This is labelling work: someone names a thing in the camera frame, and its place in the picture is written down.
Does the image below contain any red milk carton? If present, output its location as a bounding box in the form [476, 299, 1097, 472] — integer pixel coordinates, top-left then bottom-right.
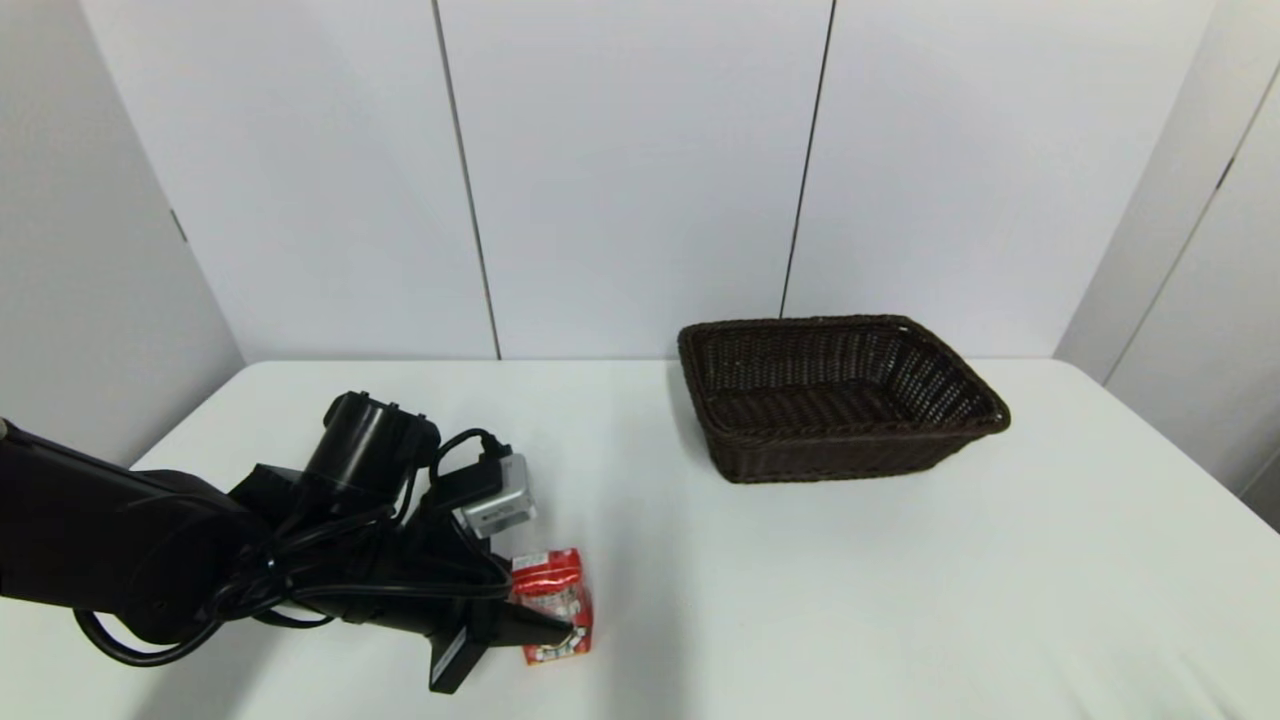
[510, 547, 595, 668]

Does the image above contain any dark brown wicker basket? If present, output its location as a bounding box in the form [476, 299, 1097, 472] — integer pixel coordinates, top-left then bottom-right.
[677, 314, 1012, 486]

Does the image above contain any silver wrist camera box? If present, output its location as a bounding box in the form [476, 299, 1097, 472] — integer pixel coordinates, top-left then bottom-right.
[452, 453, 538, 541]

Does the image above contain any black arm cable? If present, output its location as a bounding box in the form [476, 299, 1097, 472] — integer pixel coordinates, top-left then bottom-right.
[73, 428, 513, 668]

